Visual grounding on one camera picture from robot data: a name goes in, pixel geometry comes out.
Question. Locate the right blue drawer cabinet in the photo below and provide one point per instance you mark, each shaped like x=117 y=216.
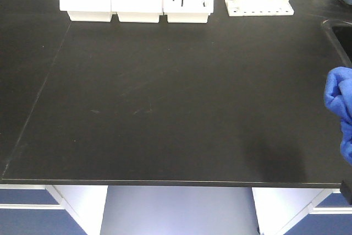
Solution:
x=301 y=211

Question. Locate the blue microfiber cloth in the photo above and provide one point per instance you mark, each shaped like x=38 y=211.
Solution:
x=337 y=99

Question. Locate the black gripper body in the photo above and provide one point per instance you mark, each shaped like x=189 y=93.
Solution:
x=346 y=191

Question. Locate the blue drawer cabinet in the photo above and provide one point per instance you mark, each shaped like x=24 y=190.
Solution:
x=301 y=211
x=32 y=209

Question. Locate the left blue drawer cabinet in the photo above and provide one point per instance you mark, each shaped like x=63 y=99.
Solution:
x=32 y=209

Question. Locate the black lab sink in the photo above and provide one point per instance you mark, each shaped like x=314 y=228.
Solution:
x=339 y=34

